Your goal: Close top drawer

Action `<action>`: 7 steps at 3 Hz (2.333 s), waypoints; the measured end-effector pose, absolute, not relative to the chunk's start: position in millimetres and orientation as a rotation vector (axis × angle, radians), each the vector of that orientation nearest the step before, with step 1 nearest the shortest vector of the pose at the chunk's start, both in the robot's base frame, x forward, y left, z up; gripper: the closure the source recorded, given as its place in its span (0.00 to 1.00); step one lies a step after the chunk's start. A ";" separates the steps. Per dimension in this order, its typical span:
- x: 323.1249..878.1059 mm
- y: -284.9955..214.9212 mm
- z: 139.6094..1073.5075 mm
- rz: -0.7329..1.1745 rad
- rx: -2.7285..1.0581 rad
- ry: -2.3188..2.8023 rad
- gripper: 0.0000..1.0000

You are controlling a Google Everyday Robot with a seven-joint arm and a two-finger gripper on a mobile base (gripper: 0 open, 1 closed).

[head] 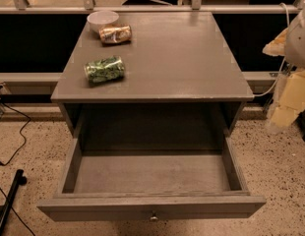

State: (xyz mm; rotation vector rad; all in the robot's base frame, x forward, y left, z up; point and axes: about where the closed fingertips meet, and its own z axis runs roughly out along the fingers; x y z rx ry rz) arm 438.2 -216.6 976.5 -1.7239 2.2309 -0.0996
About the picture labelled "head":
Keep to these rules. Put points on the green crumpled snack can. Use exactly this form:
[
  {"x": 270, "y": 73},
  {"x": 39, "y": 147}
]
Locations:
[{"x": 103, "y": 70}]

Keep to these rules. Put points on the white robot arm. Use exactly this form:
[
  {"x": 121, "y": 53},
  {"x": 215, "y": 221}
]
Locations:
[{"x": 289, "y": 93}]

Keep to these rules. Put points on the white bowl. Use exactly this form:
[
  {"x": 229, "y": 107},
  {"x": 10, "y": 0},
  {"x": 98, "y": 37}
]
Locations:
[{"x": 100, "y": 19}]

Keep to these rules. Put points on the grey top drawer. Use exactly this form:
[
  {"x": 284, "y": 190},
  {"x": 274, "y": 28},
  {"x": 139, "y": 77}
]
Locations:
[{"x": 151, "y": 165}]

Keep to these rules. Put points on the metal railing frame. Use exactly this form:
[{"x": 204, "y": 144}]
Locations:
[{"x": 28, "y": 69}]

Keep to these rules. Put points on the grey wooden drawer cabinet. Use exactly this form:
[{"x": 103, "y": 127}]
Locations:
[{"x": 179, "y": 80}]

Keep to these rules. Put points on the black stand leg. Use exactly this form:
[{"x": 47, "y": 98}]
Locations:
[{"x": 19, "y": 179}]

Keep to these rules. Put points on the yellow-tan gripper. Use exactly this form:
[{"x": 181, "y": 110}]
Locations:
[{"x": 298, "y": 40}]

